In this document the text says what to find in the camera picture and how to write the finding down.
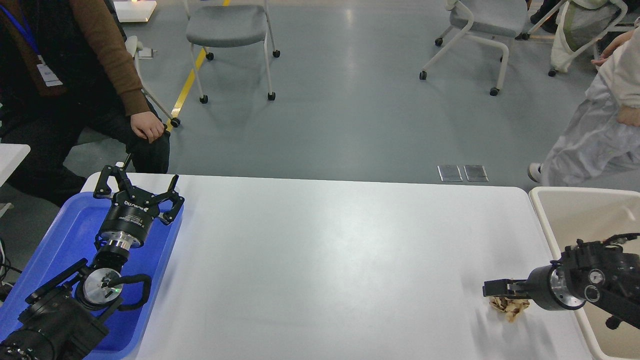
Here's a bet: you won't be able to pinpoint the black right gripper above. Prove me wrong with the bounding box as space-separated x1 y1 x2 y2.
482 265 586 312

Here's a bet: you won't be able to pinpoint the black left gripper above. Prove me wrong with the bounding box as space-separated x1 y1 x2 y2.
93 163 186 249

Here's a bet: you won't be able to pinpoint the brown paper ball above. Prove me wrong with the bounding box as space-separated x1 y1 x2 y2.
489 296 530 323

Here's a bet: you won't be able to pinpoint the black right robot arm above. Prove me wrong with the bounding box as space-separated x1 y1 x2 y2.
482 232 640 330

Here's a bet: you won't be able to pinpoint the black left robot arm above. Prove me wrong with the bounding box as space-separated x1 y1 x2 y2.
1 165 185 360

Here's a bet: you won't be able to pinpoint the seated person's hand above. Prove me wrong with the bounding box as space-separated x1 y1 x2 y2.
130 111 165 144

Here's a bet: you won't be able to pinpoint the blue plastic tray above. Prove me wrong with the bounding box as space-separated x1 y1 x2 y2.
0 192 183 360

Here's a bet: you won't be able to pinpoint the beige plastic bin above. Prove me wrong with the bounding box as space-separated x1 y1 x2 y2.
529 186 640 360

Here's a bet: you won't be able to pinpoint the right metal floor plate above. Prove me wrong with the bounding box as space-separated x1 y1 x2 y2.
463 164 489 183

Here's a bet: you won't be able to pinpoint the metal floor plate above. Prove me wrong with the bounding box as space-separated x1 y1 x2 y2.
463 164 489 183
437 164 463 183

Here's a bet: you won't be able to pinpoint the left metal floor plate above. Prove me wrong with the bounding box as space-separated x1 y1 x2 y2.
437 164 463 183

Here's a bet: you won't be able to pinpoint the white side table corner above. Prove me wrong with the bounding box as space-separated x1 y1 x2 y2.
0 143 31 187

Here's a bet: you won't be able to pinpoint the seated person in brown sweater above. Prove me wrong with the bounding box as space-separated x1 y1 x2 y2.
0 0 170 207

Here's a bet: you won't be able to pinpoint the white chair under person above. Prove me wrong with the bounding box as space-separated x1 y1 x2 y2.
125 35 181 130

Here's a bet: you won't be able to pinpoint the walking person in white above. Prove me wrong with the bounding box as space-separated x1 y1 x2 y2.
527 22 640 187

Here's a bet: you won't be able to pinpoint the white box on floor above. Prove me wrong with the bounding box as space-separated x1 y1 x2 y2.
113 0 157 23

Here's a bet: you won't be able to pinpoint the grey chair right background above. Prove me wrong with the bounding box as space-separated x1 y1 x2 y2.
419 0 528 97

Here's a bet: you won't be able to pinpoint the white chair with jacket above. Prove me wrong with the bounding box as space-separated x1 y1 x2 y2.
516 0 628 77

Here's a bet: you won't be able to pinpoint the black cables at left edge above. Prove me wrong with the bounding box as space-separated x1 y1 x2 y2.
0 239 22 303

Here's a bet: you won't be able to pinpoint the grey chair white frame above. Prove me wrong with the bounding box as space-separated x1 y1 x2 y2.
182 0 281 104

